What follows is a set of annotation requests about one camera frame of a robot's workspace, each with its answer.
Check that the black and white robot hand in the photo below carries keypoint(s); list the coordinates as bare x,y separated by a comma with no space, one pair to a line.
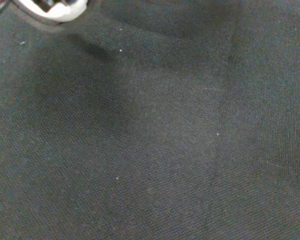
62,12

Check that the black bench cloth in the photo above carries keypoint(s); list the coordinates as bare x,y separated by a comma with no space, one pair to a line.
165,137

